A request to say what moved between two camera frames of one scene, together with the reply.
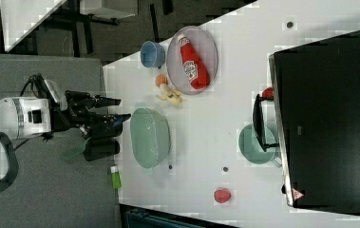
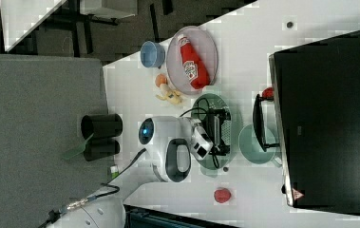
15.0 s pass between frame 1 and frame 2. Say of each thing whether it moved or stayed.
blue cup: stayed
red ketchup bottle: stayed
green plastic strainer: moved
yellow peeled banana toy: stayed
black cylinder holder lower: stayed
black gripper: moved
